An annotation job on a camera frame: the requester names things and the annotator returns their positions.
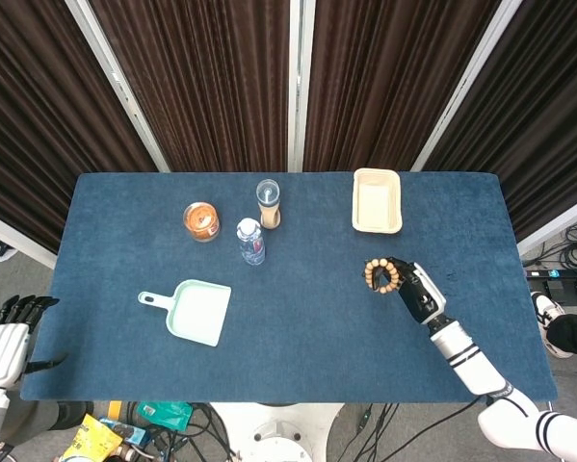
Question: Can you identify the long black cable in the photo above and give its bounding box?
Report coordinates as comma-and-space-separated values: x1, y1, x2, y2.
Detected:
398, 399, 485, 462

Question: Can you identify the white black sneaker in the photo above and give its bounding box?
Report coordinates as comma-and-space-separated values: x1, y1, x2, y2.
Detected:
530, 291, 576, 360

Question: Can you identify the pale green plastic dustpan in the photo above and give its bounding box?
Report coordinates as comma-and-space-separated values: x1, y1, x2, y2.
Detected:
137, 279, 233, 348

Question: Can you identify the green plastic packet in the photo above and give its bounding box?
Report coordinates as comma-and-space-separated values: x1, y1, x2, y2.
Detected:
136, 400, 194, 432

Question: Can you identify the yellow snack bag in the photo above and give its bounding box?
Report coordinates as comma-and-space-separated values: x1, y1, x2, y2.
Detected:
59, 413, 124, 462

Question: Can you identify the blue snack packet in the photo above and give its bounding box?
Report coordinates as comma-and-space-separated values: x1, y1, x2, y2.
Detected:
99, 416, 148, 447

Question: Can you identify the clear tub of rubber bands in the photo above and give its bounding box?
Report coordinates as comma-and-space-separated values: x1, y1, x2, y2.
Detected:
182, 201, 222, 244

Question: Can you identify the black rounded floor object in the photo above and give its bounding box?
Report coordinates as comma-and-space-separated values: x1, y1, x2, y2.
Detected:
51, 401, 94, 432

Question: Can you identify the black power strip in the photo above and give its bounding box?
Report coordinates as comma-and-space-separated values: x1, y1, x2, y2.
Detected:
523, 268, 577, 282

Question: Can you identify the seasoning shaker with clear cap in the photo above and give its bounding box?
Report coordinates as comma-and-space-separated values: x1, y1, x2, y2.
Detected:
255, 178, 283, 230

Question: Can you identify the blue table cloth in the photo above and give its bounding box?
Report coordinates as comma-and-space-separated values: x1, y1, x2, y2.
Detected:
20, 171, 559, 404

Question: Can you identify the person's leg in black trousers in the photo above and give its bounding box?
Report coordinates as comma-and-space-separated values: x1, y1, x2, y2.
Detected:
545, 312, 577, 357

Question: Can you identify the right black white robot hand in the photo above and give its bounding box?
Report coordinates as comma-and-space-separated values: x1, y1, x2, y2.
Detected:
370, 256, 448, 326

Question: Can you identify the wooden bead bracelet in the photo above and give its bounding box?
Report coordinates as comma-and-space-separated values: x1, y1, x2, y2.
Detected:
363, 257, 404, 295

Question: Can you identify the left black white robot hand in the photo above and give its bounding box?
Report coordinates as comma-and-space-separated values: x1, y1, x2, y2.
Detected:
0, 295, 68, 389

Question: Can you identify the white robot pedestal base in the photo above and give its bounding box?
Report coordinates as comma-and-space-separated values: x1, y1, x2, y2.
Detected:
209, 401, 343, 462

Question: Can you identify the tangled black cable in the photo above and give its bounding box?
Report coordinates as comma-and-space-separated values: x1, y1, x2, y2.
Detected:
143, 402, 244, 462

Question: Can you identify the clear plastic water bottle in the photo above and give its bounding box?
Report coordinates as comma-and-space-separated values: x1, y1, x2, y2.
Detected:
235, 218, 267, 268

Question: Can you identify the white screen frame post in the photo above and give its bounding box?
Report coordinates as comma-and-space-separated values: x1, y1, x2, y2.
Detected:
516, 190, 577, 257
410, 0, 533, 173
287, 0, 317, 173
0, 206, 58, 270
65, 0, 171, 173

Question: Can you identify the pale green rectangular plastic container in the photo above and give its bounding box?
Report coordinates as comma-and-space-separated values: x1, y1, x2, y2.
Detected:
351, 167, 405, 236

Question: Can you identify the brown pleated curtain panel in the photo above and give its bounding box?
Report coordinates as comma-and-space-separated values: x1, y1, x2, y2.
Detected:
89, 0, 292, 173
0, 0, 159, 254
422, 0, 577, 242
302, 0, 504, 173

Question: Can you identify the black cable with green light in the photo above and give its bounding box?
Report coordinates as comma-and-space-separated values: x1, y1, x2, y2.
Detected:
350, 402, 401, 462

